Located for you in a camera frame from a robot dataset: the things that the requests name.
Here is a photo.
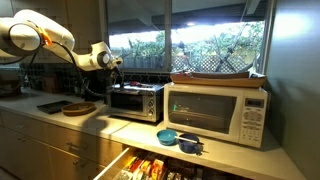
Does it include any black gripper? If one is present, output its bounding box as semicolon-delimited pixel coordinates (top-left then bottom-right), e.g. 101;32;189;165
102;66;124;98

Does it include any red handled butter knife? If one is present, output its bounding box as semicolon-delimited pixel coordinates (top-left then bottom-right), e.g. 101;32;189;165
129;80;154;89

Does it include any silver toaster oven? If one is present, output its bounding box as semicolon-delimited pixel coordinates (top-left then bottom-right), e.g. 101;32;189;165
105;82;165;123

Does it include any round wooden tray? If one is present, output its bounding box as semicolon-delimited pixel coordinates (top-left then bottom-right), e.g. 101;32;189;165
61;101;98;117

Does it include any white microwave oven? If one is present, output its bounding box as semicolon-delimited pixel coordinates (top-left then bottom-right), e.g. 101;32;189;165
162;82;269;149

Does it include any wooden tray stack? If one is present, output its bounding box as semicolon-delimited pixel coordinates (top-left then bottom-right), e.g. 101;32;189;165
169;70;268;89

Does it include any brown box on counter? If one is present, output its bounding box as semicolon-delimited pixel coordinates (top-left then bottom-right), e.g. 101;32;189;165
41;74;62;94

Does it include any teal small bowl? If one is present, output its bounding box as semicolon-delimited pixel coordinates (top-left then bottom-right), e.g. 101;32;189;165
156;128;179;147

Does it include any open wooden drawer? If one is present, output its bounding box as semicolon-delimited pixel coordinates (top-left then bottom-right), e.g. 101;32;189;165
92;145;248;180

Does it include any large glass window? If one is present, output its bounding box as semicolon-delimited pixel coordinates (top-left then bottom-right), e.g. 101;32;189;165
105;0;272;75

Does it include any utensil in blue bowl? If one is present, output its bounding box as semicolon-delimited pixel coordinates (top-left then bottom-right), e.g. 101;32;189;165
174;135;205;146

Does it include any dark blue small bowl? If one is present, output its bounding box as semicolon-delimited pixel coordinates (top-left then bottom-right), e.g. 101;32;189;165
176;133;202;155

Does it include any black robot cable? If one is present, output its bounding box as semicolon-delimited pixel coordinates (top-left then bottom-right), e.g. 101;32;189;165
49;40;118;99

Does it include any metal drawer handle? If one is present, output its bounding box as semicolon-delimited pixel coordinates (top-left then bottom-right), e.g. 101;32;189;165
72;159;90;170
17;134;30;143
65;141;90;152

